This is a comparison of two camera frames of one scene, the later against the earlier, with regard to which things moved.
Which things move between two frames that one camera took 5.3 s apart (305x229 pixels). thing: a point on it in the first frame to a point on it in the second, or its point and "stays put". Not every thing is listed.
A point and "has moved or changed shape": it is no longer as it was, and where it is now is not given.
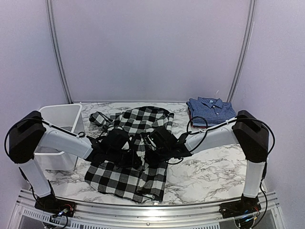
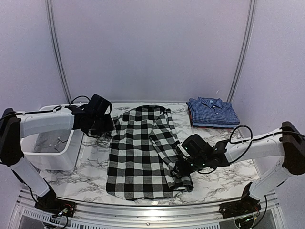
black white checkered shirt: x=147 y=182 has moved or changed shape
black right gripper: x=151 y=161 to x=183 y=170
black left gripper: x=132 y=161 to x=109 y=127
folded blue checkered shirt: x=205 y=112 stays put
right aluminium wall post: x=250 y=26 stays put
